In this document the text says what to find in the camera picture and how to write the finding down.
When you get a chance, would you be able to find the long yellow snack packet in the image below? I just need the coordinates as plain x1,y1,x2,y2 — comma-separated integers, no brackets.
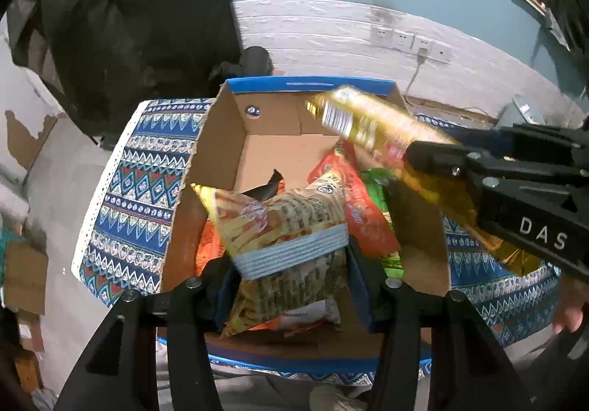
304,86,555,276

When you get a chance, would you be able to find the grey power cable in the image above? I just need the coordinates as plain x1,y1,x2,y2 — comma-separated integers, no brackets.
405,47,431,96

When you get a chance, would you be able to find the orange snack packet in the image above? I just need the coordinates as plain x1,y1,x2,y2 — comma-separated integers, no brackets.
195,220,231,276
307,149,403,258

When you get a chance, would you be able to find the blue patterned tablecloth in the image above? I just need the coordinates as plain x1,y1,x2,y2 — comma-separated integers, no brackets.
71,98,562,386

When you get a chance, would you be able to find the cardboard box blue rim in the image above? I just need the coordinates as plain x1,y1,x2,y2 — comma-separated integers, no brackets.
156,76,452,377

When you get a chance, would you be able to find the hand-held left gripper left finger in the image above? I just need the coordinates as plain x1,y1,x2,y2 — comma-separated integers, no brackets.
54,257,242,411

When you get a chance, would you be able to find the black cloth panel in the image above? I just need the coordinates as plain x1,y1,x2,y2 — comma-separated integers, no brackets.
9,0,242,149

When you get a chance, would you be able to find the black cylindrical device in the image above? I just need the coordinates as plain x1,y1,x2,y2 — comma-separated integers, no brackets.
209,47,274,83

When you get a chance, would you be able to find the black snack packet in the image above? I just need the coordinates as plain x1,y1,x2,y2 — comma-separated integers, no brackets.
244,169,285,200

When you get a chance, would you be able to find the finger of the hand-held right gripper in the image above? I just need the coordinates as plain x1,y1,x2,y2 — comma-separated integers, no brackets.
404,139,581,209
499,126,589,168

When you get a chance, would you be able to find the person's right hand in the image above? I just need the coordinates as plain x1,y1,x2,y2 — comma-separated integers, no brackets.
551,294,589,334

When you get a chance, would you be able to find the flat cardboard piece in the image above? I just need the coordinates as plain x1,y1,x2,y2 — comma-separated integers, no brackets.
4,240,49,315

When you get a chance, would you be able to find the grey blue trash bin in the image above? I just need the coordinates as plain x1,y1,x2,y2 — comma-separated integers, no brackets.
496,93,546,129

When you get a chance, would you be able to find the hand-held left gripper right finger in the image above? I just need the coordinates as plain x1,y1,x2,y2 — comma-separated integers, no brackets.
346,236,535,411

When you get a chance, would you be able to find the green snack packet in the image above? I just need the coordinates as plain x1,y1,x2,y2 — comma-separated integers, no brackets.
361,167,406,278

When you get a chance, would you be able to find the large orange chips bag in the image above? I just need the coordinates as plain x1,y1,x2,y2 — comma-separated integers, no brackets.
191,169,350,338

